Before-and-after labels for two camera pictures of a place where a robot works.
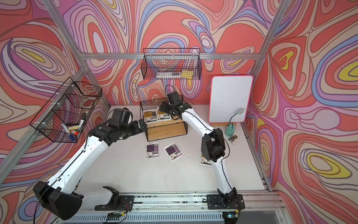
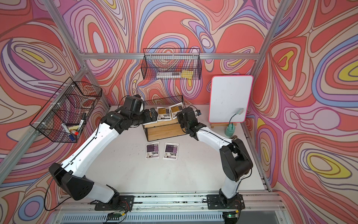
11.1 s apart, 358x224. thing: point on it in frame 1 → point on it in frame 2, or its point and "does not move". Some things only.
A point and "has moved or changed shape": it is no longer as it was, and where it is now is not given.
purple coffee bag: x=152 y=150 does not move
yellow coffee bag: x=203 y=161 has moved or changed shape
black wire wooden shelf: x=174 y=127 does not move
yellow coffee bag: x=161 y=116 does not move
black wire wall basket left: x=63 y=119 does not move
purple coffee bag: x=173 y=151 has moved or changed shape
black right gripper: x=163 y=107 → x=179 y=115
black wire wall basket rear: x=171 y=64 does not move
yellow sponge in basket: x=187 y=74 does not move
